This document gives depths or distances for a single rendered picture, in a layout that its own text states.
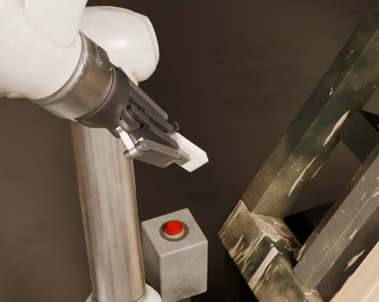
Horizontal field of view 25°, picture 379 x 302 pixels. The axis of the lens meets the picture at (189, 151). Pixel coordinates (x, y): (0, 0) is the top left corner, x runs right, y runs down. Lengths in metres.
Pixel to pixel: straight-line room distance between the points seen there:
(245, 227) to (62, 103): 1.23
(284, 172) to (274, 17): 2.46
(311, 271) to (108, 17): 0.80
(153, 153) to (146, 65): 0.44
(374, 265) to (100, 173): 0.65
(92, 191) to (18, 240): 1.81
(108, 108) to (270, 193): 1.16
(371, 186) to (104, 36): 0.72
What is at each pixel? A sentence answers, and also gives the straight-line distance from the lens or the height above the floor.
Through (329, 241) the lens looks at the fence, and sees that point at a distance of 1.91.
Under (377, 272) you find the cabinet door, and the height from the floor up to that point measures 1.02.
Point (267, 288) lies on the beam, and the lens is 2.02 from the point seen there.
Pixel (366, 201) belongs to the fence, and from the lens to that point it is 1.85.
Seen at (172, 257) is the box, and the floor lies 0.91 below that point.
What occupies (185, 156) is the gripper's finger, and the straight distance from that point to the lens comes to 1.08.
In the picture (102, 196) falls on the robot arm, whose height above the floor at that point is 1.34.
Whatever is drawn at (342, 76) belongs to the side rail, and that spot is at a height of 1.24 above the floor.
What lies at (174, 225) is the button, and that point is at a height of 0.95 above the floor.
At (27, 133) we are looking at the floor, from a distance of 3.76.
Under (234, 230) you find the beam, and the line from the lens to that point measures 2.12.
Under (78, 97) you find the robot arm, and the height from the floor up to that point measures 1.83.
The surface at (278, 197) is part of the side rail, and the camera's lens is 2.09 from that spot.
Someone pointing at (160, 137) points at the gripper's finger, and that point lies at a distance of 1.04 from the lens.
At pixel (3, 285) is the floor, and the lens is 3.18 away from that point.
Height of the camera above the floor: 2.39
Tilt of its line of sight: 41 degrees down
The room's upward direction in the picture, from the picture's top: straight up
